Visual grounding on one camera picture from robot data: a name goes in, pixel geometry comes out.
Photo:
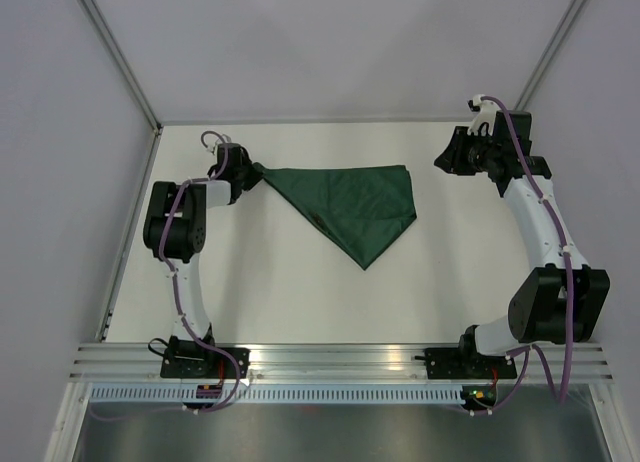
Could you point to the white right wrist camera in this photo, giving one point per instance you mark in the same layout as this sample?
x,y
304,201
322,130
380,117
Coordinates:
x,y
485,110

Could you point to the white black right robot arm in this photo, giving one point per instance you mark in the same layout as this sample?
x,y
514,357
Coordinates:
x,y
554,259

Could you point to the dark green cloth napkin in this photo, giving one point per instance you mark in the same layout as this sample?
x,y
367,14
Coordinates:
x,y
362,210

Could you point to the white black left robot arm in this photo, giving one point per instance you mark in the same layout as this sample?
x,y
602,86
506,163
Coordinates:
x,y
175,231

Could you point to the white slotted cable duct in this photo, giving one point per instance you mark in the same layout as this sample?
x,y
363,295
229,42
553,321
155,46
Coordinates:
x,y
281,394

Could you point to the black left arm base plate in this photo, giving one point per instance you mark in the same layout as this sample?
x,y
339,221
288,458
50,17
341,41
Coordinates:
x,y
184,359

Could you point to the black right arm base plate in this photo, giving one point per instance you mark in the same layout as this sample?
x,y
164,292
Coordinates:
x,y
451,363

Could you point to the aluminium left side rail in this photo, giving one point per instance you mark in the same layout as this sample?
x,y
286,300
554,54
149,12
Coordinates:
x,y
139,188

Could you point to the aluminium right frame post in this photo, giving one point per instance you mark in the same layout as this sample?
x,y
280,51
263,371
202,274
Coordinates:
x,y
552,49

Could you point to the aluminium frame post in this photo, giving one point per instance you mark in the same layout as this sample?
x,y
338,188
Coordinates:
x,y
104,33
552,49

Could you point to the aluminium right side rail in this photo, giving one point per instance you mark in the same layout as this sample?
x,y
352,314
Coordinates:
x,y
558,319

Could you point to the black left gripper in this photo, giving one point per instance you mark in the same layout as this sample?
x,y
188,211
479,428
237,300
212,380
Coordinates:
x,y
256,175

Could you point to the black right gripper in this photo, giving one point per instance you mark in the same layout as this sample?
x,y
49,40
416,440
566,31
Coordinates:
x,y
451,159

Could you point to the aluminium rail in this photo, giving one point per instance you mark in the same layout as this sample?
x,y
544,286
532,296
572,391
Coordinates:
x,y
139,188
326,364
558,319

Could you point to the aluminium left frame post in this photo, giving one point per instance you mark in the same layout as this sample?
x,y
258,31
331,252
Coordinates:
x,y
104,33

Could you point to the aluminium front rail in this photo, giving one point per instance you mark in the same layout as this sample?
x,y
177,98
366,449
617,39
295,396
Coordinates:
x,y
326,364

